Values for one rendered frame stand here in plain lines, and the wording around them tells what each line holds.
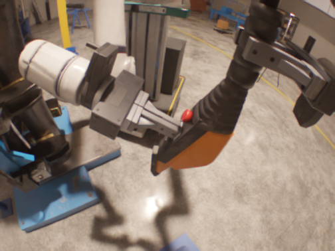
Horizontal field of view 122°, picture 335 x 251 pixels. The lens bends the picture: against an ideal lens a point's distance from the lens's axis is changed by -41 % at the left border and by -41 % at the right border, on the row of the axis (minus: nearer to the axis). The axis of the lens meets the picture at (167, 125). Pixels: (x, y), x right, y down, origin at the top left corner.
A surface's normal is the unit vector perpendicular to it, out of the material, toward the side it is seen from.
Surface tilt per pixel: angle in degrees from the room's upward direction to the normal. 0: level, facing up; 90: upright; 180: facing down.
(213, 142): 90
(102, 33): 62
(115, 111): 21
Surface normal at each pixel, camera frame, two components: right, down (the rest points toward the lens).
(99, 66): 0.03, 0.47
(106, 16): 0.26, 0.31
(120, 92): 0.47, -0.53
